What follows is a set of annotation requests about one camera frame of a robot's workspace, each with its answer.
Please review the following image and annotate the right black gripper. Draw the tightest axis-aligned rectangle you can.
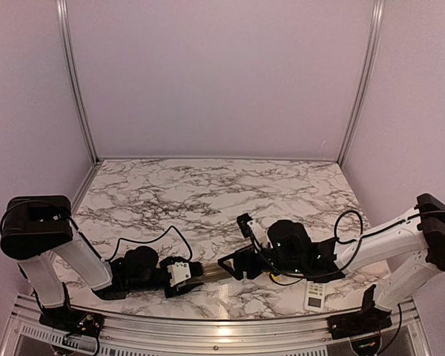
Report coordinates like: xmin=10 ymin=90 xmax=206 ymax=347
xmin=217 ymin=243 xmax=305 ymax=281

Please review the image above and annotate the white remote control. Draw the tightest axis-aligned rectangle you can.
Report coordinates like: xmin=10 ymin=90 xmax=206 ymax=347
xmin=198 ymin=263 xmax=232 ymax=283
xmin=303 ymin=281 xmax=326 ymax=312

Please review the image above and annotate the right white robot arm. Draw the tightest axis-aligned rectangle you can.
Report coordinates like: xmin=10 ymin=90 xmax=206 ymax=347
xmin=217 ymin=194 xmax=445 ymax=332

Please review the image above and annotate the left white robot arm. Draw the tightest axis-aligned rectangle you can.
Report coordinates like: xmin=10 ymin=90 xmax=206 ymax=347
xmin=0 ymin=195 xmax=203 ymax=330

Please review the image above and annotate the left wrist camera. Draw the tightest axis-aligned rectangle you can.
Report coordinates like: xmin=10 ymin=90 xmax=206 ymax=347
xmin=167 ymin=262 xmax=203 ymax=287

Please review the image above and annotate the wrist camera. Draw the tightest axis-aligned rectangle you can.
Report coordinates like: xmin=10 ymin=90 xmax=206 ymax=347
xmin=237 ymin=213 xmax=271 ymax=248
xmin=167 ymin=262 xmax=203 ymax=287

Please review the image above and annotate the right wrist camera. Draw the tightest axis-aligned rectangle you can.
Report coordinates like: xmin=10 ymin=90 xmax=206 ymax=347
xmin=237 ymin=213 xmax=271 ymax=248

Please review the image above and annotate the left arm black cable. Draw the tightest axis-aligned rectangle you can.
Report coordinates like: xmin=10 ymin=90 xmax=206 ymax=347
xmin=103 ymin=225 xmax=194 ymax=263

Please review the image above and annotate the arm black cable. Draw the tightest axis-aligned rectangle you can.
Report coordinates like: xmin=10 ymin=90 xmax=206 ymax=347
xmin=103 ymin=225 xmax=194 ymax=263
xmin=251 ymin=210 xmax=364 ymax=286

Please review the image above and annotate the front aluminium table rail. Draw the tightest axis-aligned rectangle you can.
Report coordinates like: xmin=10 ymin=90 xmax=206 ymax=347
xmin=10 ymin=296 xmax=423 ymax=356

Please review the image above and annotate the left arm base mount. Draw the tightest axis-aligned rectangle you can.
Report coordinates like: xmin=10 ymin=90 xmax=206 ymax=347
xmin=39 ymin=291 xmax=104 ymax=338

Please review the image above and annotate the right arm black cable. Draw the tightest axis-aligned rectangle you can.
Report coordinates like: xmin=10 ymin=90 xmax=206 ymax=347
xmin=251 ymin=210 xmax=364 ymax=286

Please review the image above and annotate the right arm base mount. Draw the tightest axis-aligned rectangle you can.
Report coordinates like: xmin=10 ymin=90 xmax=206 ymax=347
xmin=327 ymin=285 xmax=392 ymax=340

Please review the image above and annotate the right aluminium frame post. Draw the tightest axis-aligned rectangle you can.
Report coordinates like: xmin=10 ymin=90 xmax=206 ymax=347
xmin=337 ymin=0 xmax=386 ymax=168

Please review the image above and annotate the aluminium frame post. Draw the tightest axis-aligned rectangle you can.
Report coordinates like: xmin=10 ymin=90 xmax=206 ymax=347
xmin=337 ymin=0 xmax=386 ymax=168
xmin=56 ymin=0 xmax=99 ymax=165

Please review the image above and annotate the left aluminium frame post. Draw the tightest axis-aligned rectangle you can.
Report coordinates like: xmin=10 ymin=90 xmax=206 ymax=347
xmin=56 ymin=0 xmax=99 ymax=165

